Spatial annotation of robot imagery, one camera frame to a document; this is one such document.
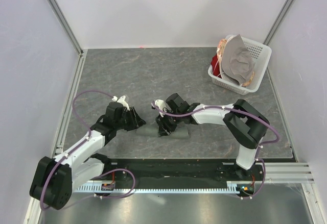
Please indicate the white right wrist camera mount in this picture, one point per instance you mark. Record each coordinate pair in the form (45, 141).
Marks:
(159, 105)

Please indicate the patterned pink cloth in basket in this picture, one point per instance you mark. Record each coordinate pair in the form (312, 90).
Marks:
(221, 47)

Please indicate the grey-green cloth napkin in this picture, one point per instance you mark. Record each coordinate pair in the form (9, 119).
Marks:
(153, 131)

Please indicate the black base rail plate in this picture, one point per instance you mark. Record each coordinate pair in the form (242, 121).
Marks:
(156, 168)

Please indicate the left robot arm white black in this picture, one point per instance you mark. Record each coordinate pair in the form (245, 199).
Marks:
(56, 178)

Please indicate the left aluminium frame post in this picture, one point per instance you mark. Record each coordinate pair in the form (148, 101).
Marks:
(64, 23)

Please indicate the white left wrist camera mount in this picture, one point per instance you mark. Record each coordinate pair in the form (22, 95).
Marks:
(122, 100)

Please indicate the red cloth in basket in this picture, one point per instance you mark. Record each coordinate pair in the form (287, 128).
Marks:
(215, 66)

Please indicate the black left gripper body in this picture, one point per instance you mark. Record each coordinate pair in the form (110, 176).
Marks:
(127, 121)

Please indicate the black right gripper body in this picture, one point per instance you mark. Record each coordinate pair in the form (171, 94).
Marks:
(168, 119)

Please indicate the right aluminium frame post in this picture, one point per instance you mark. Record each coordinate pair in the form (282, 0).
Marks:
(278, 21)

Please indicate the white plastic basket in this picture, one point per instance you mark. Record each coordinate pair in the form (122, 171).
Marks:
(260, 55)

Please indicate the slotted cable duct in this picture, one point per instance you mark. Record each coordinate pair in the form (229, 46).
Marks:
(99, 187)

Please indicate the aluminium frame post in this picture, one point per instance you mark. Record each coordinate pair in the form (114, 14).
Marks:
(278, 21)
(64, 23)

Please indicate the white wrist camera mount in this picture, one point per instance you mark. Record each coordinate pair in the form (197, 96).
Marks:
(159, 105)
(122, 100)

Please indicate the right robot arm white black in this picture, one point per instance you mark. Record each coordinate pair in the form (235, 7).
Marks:
(247, 125)

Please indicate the grey cloth in basket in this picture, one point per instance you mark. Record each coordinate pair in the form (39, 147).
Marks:
(237, 63)

